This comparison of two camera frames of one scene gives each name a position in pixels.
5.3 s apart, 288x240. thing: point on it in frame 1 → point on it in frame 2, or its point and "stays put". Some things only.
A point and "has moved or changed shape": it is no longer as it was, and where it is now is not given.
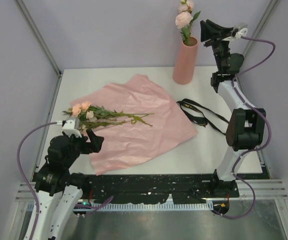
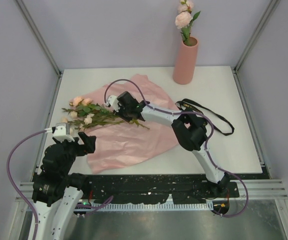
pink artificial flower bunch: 90,116 has moved or changed shape
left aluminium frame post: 39,37 stays put
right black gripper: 210,30 → 119,113
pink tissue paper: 126,143 stays put
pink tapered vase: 184,67 stays put
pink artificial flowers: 184,19 stays put
